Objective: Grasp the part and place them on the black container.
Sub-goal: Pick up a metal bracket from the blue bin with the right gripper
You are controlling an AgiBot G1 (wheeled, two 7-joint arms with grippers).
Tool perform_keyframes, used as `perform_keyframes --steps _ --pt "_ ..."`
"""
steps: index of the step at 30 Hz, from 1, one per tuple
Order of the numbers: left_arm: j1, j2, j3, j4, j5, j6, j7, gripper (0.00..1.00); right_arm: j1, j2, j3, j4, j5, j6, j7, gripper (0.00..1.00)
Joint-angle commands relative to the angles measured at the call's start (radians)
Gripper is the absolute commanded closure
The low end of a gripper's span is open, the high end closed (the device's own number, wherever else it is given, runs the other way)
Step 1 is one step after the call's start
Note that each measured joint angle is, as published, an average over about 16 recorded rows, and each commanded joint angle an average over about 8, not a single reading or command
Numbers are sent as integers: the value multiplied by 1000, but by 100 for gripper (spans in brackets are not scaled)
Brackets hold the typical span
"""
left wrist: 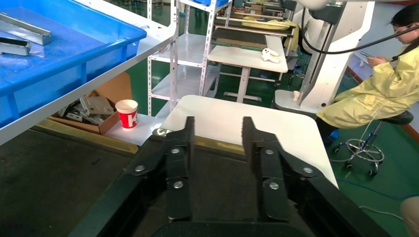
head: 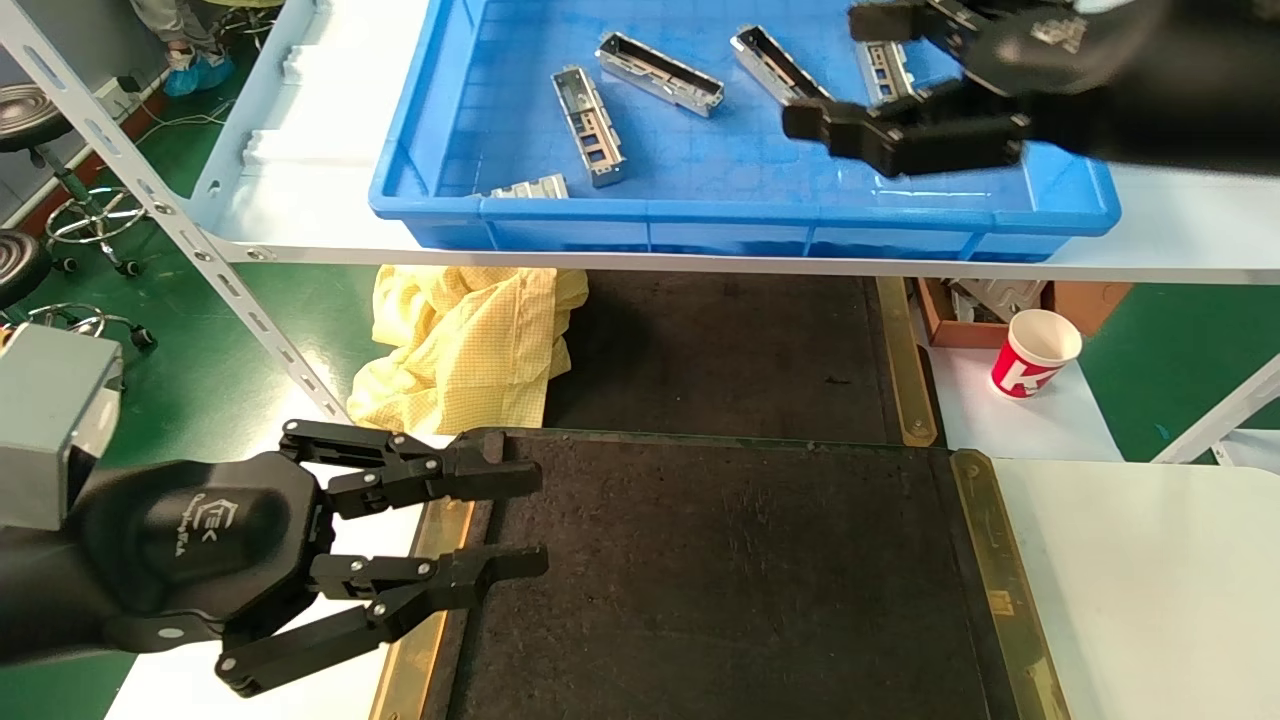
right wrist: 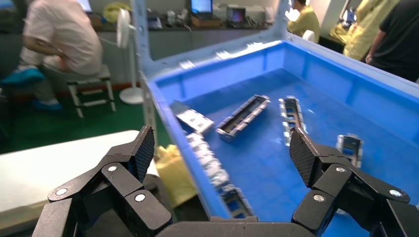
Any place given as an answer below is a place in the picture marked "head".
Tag grey metal brackets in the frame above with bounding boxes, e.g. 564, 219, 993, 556
950, 280, 1046, 323

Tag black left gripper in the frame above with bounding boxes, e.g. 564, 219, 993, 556
62, 418, 551, 699

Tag person wearing blue shoe covers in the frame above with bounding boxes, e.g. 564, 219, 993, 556
128, 0, 236, 98

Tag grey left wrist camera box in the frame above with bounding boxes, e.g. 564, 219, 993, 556
0, 322, 123, 533

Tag blue plastic tray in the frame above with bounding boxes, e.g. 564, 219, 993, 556
367, 0, 1119, 263

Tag grey metal shelf post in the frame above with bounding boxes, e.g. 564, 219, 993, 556
0, 0, 351, 426
1150, 352, 1280, 466

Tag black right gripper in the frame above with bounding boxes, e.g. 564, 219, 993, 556
782, 0, 1173, 179

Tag brown cardboard box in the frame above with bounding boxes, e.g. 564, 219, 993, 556
912, 278, 1133, 349

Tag red and white paper cup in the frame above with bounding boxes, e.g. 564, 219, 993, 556
990, 309, 1084, 400

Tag white power strip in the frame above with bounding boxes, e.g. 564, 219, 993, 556
92, 72, 143, 113

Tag yellow cloth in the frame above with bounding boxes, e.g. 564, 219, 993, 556
347, 265, 591, 436

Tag brass edge strip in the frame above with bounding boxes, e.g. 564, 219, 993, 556
948, 448, 1073, 720
370, 495, 476, 720
875, 275, 939, 447

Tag silver metal channel part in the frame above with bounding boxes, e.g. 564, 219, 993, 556
729, 25, 836, 106
487, 174, 569, 200
860, 40, 917, 103
549, 66, 627, 189
595, 32, 724, 119

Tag white foam block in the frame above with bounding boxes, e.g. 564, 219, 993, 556
280, 42, 336, 89

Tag white shelf board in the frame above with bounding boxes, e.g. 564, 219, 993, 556
186, 0, 1280, 286

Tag black swivel chair base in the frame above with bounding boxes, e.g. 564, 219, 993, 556
205, 0, 286, 51

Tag black round swivel stool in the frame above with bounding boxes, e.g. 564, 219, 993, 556
0, 230, 158, 353
0, 85, 149, 278

